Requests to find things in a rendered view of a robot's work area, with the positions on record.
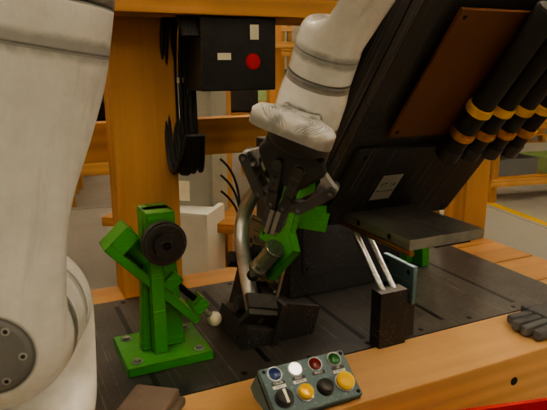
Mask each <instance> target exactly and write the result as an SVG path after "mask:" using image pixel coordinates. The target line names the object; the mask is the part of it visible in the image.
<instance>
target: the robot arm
mask: <svg viewBox="0 0 547 410"><path fill-rule="evenodd" d="M395 1H396V0H339V1H338V2H337V4H336V6H335V8H334V9H333V11H332V12H331V13H330V14H329V15H328V14H320V13H317V14H312V15H309V16H307V17H306V18H305V19H304V20H303V22H302V23H301V25H300V29H299V32H298V34H297V37H296V40H295V44H294V48H293V51H292V54H291V59H290V62H289V66H288V68H287V72H286V74H285V76H284V78H283V80H282V84H281V86H280V89H279V92H278V97H277V101H276V103H275V104H274V103H268V102H259V103H257V104H255V105H253V106H252V111H251V114H250V118H249V121H250V122H251V123H252V124H254V125H255V126H257V127H259V128H261V129H264V130H266V131H268V132H267V136H266V138H265V140H264V141H263V142H262V143H261V144H260V145H259V146H258V147H256V148H252V147H250V146H249V147H248V148H247V149H246V150H245V151H243V152H242V153H241V154H240V155H239V157H238V160H239V162H240V163H241V166H242V168H243V171H244V173H245V175H246V178H247V180H248V183H249V185H250V186H251V189H252V192H253V194H254V196H255V197H256V198H261V199H263V200H264V201H265V204H266V208H265V213H264V215H263V219H262V221H261V226H263V227H265V229H264V232H265V233H267V234H270V235H272V236H274V235H275V234H276V233H280V232H281V231H282V229H283V227H284V226H285V224H286V221H287V217H288V214H289V212H294V213H295V214H296V215H301V214H303V213H305V212H307V211H309V210H311V209H313V208H315V207H317V206H319V205H321V204H323V203H325V202H327V201H329V200H331V199H333V198H334V197H335V196H336V194H337V192H338V191H339V188H340V183H338V182H337V181H333V180H332V179H331V177H330V175H329V174H328V170H329V162H328V157H329V154H330V151H331V150H332V147H333V145H334V142H335V139H336V134H337V131H338V128H339V124H340V121H341V120H342V117H343V114H344V110H345V107H346V105H347V101H348V94H349V90H350V87H351V84H352V80H353V77H354V75H355V72H356V70H357V65H358V63H359V61H360V58H361V53H362V51H363V50H364V48H365V46H366V44H367V43H368V41H369V40H370V39H371V37H372V36H373V34H374V33H375V31H376V29H377V28H378V26H379V25H380V23H381V22H382V20H383V18H384V17H385V15H386V14H387V13H388V12H389V10H390V9H391V7H392V5H393V4H394V2H395ZM114 9H115V0H0V410H95V406H96V399H97V364H96V341H95V321H94V303H93V298H92V294H91V290H90V285H89V283H88V281H87V279H86V277H85V274H84V273H83V272H82V271H81V269H80V268H79V266H78V265H77V264H76V263H75V262H74V261H73V260H72V259H71V258H69V257H68V256H67V253H68V228H69V220H70V215H71V210H72V201H73V198H74V194H75V191H76V187H77V182H78V180H79V177H80V174H81V170H82V167H83V164H84V161H85V157H86V154H87V151H88V149H89V146H90V141H91V138H92V135H93V132H94V126H95V124H96V120H97V118H98V113H99V109H100V106H101V102H102V99H103V92H104V88H105V84H106V79H107V70H108V64H109V58H108V57H110V50H111V42H112V26H113V18H114V11H113V10H114ZM261 161H263V164H264V166H265V170H266V172H267V174H268V176H269V182H268V181H267V178H266V176H265V173H264V171H263V168H262V167H261V165H260V163H261ZM318 180H320V183H319V184H318V186H317V190H315V191H313V192H312V193H310V194H308V195H306V196H304V197H303V198H295V197H296V195H297V193H298V191H299V190H302V189H305V188H306V187H308V186H310V185H312V184H313V183H314V182H316V181H318ZM284 186H286V189H285V191H284V193H283V195H282V192H283V187H284ZM281 198H282V200H281ZM280 200H281V202H280Z"/></svg>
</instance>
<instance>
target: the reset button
mask: <svg viewBox="0 0 547 410"><path fill-rule="evenodd" d="M298 394H299V396H300V398H302V399H306V400H308V399H311V398H312V397H313V395H314V389H313V387H312V386H311V385H309V384H308V383H303V384H301V385H300V387H299V389H298Z"/></svg>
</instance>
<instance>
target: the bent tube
mask: <svg viewBox="0 0 547 410"><path fill-rule="evenodd" d="M260 165H261V167H262V168H263V171H264V173H265V176H266V178H267V181H268V182H269V176H268V174H267V172H266V170H265V166H264V164H263V162H262V161H261V163H260ZM258 201H259V198H256V197H255V196H254V194H253V192H252V189H251V186H250V188H249V189H248V190H247V192H246V193H245V195H244V196H243V199H242V201H241V203H240V204H239V207H238V212H237V215H236V219H235V224H234V249H235V254H236V259H237V264H238V273H239V278H240V283H241V288H242V293H243V301H244V307H245V311H246V310H247V303H246V298H245V294H246V293H247V292H249V293H258V289H257V284H256V281H250V280H248V278H247V272H248V271H249V264H250V262H251V261H252V255H251V251H250V246H249V237H248V235H249V225H250V220H251V217H252V213H253V210H254V208H255V205H256V204H257V202H258Z"/></svg>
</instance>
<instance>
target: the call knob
mask: <svg viewBox="0 0 547 410"><path fill-rule="evenodd" d="M276 399H277V401H278V403H279V404H280V405H282V406H284V407H287V406H290V405H291V404H292V403H293V401H294V395H293V393H292V392H291V390H289V389H287V388H282V389H280V390H279V391H278V393H277V395H276Z"/></svg>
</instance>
